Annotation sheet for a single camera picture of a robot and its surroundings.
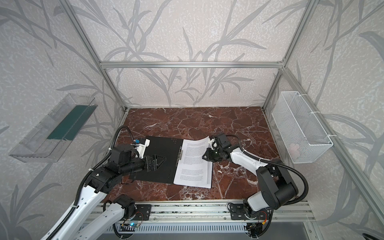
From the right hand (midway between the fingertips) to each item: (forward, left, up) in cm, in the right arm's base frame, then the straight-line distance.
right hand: (203, 153), depth 87 cm
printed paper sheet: (-8, +6, -6) cm, 12 cm away
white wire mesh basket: (-7, -42, +28) cm, 51 cm away
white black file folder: (+7, +23, -8) cm, 25 cm away
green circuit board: (-34, +35, -6) cm, 49 cm away
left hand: (-9, +20, +15) cm, 26 cm away
